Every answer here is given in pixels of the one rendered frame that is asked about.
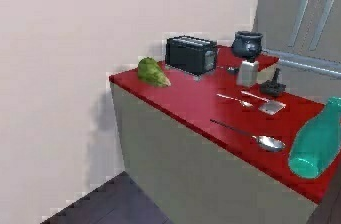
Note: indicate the teal glass bottle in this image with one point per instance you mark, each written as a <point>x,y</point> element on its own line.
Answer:
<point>318,141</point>

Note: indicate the green lettuce head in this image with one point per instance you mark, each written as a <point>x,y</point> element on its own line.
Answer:
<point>151,71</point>

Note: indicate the red-topped grey counter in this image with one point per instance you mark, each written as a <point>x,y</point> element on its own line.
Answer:
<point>191,160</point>

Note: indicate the grey fridge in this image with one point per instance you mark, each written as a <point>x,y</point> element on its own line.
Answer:
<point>314,40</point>

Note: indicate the silver spatula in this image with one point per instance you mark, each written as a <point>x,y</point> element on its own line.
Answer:
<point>271,106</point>

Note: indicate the small silver spoon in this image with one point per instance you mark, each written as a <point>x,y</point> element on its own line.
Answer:
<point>236,99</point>

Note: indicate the grey salt shaker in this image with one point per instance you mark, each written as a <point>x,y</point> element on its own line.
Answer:
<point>246,73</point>

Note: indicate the dark blue round pot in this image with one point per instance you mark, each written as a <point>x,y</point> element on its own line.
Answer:
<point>247,45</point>

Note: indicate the black toaster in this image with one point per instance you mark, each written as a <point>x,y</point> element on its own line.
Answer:
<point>189,55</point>

